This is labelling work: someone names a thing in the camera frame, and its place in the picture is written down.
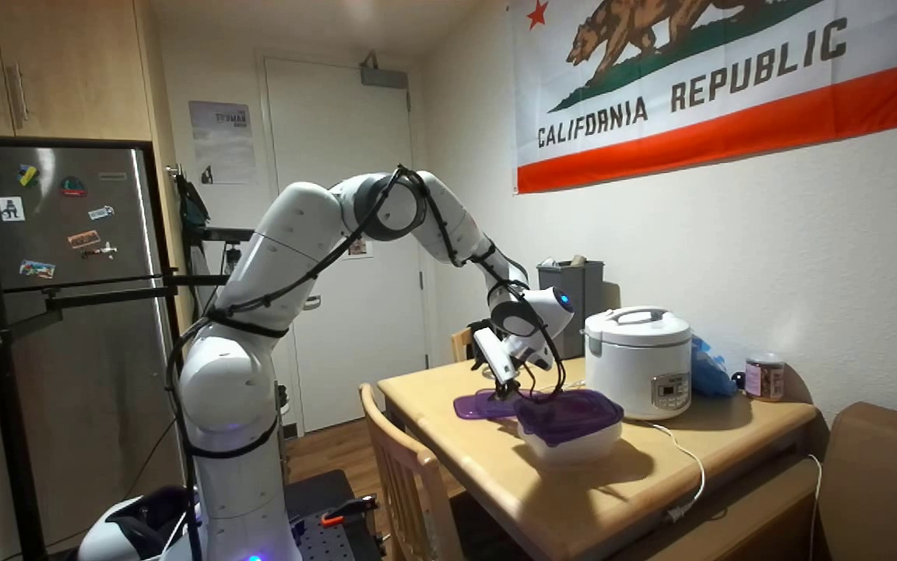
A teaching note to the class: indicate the grey door closer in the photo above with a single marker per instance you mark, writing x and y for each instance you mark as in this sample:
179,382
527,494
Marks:
383,77

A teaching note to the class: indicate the blue striped fridge magnet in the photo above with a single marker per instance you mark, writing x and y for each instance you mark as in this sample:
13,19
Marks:
37,270

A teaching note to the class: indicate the round dark fridge magnet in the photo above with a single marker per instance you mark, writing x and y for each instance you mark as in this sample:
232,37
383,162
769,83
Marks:
72,187

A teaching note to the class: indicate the red orange fridge magnet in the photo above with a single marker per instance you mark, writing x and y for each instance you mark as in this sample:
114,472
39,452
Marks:
82,241

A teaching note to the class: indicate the small white fridge magnet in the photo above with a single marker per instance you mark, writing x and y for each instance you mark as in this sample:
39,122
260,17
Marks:
101,214

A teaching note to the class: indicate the white square fridge magnet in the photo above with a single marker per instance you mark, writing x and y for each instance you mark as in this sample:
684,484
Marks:
10,205

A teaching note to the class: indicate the California Republic flag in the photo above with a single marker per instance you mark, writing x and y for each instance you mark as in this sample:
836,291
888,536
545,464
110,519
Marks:
729,143

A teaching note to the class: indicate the paper sheet on wall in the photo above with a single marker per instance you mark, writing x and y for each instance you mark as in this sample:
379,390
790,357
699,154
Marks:
220,119

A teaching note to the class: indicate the purple cloth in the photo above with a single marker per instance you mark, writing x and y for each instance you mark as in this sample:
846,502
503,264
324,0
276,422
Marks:
573,416
476,405

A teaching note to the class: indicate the dark grey tall container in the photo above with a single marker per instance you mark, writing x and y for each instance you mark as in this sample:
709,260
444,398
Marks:
573,285

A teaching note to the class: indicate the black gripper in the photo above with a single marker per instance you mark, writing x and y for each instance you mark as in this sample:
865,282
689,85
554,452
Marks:
515,360

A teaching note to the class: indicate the black stereo camera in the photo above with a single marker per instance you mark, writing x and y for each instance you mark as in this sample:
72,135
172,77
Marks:
226,234

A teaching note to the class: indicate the blue plastic bag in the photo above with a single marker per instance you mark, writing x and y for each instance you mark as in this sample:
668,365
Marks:
715,375

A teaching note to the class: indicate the black hanging bag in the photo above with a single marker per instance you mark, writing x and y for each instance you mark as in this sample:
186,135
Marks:
192,205

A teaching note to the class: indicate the clear lunch box purple lid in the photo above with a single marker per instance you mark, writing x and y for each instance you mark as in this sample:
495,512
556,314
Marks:
573,452

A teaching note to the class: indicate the white rice cooker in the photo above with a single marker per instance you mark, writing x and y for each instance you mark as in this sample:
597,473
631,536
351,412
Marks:
636,362

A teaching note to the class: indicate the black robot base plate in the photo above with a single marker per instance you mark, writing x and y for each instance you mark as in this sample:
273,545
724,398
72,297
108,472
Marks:
312,533

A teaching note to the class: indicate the white and black helmet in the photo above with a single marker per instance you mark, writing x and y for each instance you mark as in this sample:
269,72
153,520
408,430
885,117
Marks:
122,532

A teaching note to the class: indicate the wooden wall cabinets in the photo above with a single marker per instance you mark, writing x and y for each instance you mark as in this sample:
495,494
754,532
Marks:
77,63

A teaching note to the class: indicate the brown sofa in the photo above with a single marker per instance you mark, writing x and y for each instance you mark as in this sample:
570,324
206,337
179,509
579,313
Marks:
885,486

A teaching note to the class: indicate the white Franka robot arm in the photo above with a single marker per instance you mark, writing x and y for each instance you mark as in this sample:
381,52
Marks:
226,416

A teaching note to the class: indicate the wooden chair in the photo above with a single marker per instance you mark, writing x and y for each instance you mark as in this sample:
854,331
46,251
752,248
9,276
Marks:
407,486
459,345

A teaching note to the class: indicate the yellow fridge magnet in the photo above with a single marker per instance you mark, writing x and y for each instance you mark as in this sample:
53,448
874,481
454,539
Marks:
30,175

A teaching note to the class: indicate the white door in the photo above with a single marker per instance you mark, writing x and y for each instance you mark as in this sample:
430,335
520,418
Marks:
355,352

